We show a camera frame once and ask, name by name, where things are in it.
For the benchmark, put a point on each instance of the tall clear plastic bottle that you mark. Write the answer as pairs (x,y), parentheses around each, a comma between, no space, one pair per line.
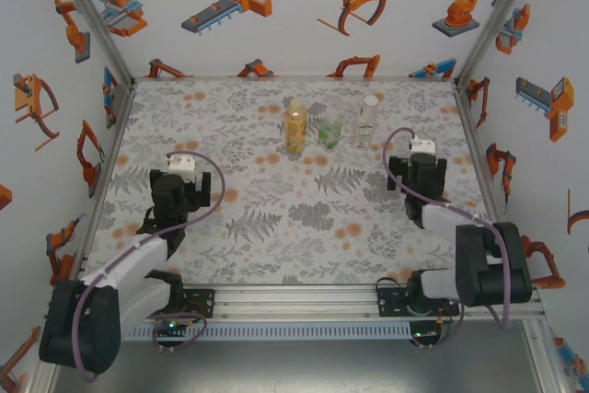
(364,128)

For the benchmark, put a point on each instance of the clear translucent bottle cap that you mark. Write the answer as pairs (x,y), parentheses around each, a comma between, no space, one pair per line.
(331,125)

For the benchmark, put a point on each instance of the yellow tea bottle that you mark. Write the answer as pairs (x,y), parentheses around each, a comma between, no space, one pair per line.
(295,133)

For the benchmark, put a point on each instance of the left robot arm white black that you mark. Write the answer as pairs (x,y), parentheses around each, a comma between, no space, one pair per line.
(138,255)

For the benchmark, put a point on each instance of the floral patterned tablecloth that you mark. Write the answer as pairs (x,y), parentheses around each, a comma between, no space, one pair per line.
(230,112)

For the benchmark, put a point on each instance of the aluminium side frame rail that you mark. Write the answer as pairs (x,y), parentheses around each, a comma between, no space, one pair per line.
(112,167)
(478,135)

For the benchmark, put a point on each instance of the aluminium rear frame rail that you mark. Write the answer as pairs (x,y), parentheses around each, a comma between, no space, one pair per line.
(294,78)

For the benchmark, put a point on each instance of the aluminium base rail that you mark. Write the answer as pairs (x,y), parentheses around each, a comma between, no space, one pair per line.
(294,301)

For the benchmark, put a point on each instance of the aluminium frame post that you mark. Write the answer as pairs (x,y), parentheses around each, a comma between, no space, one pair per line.
(92,20)
(497,20)

